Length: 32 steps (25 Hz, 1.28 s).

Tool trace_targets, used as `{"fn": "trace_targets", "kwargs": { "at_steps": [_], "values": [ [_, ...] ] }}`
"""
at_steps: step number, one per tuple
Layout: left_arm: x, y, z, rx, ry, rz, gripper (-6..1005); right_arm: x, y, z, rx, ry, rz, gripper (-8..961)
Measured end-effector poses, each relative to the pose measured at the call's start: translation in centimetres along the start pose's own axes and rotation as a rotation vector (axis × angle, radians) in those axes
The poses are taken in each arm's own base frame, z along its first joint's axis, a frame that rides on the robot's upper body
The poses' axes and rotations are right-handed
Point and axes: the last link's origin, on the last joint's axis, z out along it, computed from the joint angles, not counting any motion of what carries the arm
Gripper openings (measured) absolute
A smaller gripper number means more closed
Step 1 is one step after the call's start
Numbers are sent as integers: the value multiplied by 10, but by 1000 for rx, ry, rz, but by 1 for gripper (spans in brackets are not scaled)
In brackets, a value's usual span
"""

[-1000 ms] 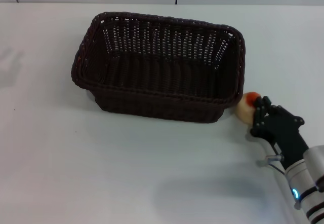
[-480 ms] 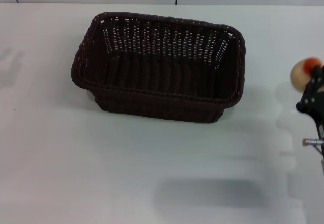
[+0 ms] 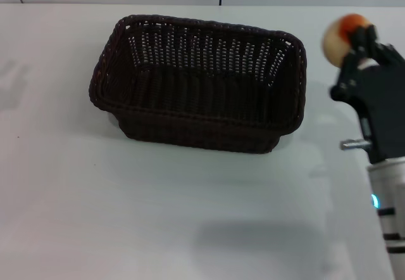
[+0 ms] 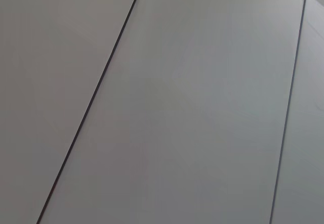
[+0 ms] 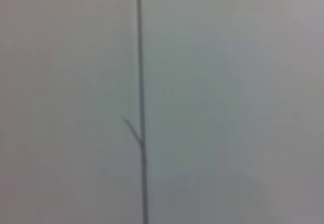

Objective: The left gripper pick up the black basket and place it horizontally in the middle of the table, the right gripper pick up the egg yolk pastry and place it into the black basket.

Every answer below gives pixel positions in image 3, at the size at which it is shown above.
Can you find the orange yellow peach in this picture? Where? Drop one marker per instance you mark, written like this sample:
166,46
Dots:
338,39

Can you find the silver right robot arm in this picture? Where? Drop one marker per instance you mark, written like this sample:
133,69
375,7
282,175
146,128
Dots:
390,216

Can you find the dark brown woven basket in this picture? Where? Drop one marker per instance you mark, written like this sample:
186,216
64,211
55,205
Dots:
202,83

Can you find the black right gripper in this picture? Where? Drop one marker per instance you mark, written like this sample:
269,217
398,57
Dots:
376,109

